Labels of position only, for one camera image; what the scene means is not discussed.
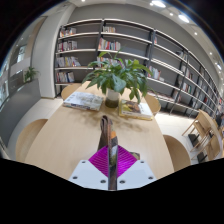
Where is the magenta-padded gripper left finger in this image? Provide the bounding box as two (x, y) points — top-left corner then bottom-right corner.
(68, 145), (109, 191)

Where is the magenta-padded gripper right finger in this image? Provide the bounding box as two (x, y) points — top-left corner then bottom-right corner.
(117, 145), (158, 191)

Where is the zigzag striped brown towel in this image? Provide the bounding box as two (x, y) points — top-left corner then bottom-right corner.
(97, 115), (141, 192)

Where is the yellow-green cover book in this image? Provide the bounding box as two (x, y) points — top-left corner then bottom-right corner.
(118, 98), (155, 122)

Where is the large white cover book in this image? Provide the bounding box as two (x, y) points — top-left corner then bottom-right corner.
(62, 91), (105, 112)

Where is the wooden slatted chair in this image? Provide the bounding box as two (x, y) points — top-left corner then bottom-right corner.
(181, 109), (218, 158)
(199, 124), (224, 162)

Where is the green potted plant white pot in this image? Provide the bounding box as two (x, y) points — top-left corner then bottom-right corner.
(81, 50), (154, 109)

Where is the small green background plant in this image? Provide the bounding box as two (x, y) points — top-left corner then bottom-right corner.
(23, 65), (40, 83)

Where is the grey bookshelf unit with books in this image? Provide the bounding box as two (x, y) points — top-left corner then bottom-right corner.
(53, 18), (224, 118)

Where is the ceiling lights group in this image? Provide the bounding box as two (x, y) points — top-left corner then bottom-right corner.
(149, 0), (224, 72)

